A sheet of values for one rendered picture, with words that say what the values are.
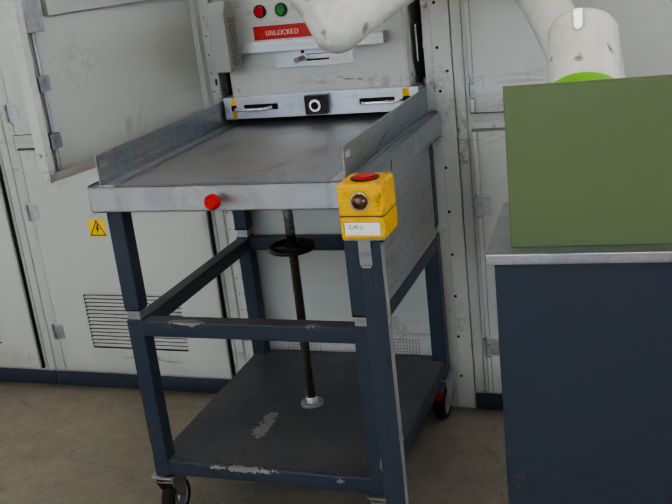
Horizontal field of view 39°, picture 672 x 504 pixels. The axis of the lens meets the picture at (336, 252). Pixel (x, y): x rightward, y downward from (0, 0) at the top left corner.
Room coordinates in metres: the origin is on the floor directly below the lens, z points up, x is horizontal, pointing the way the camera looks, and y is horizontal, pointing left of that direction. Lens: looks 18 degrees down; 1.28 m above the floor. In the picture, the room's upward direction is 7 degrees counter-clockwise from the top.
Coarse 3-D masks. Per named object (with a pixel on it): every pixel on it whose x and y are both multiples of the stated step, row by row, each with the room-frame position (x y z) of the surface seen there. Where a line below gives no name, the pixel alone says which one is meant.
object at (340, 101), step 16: (240, 96) 2.53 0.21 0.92; (256, 96) 2.51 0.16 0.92; (272, 96) 2.49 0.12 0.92; (288, 96) 2.48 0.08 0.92; (336, 96) 2.43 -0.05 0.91; (352, 96) 2.41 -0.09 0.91; (368, 96) 2.40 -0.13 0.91; (384, 96) 2.38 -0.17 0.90; (256, 112) 2.51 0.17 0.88; (272, 112) 2.49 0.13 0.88; (288, 112) 2.48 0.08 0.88; (304, 112) 2.46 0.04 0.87; (336, 112) 2.43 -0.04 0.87; (352, 112) 2.41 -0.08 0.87; (368, 112) 2.40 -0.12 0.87
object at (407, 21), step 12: (408, 12) 2.42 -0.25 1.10; (420, 12) 2.54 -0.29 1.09; (408, 24) 2.41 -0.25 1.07; (408, 36) 2.40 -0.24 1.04; (408, 48) 2.39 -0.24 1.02; (408, 60) 2.38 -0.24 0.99; (420, 60) 2.50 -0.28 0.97; (408, 72) 2.37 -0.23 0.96; (420, 72) 2.49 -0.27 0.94; (408, 84) 2.37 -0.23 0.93
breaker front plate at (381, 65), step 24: (240, 0) 2.52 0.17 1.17; (264, 0) 2.50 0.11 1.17; (288, 0) 2.48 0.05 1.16; (240, 24) 2.53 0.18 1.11; (264, 24) 2.50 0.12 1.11; (384, 24) 2.39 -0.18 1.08; (360, 48) 2.41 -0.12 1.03; (384, 48) 2.39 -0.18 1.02; (240, 72) 2.53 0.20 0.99; (264, 72) 2.51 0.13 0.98; (288, 72) 2.49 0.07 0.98; (312, 72) 2.46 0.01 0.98; (336, 72) 2.44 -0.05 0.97; (360, 72) 2.42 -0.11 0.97; (384, 72) 2.39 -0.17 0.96
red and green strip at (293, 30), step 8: (288, 24) 2.48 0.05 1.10; (296, 24) 2.47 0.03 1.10; (304, 24) 2.46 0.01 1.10; (256, 32) 2.51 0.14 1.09; (264, 32) 2.50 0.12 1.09; (272, 32) 2.50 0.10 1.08; (280, 32) 2.49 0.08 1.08; (288, 32) 2.48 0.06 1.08; (296, 32) 2.47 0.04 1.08; (304, 32) 2.46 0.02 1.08; (256, 40) 2.51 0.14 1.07
